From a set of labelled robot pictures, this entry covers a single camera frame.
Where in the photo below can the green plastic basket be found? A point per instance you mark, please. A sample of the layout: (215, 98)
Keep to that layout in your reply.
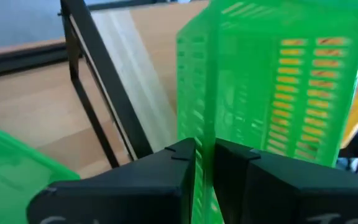
(11, 174)
(244, 93)

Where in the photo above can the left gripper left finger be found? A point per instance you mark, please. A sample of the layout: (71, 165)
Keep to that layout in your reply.
(120, 193)

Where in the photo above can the black aluminium rig frame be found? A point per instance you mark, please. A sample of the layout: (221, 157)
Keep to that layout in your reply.
(17, 63)

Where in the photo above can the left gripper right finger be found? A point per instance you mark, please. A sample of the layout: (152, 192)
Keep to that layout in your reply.
(291, 193)

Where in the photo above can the wooden shelf black metal frame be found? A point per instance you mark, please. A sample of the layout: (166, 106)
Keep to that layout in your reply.
(104, 77)

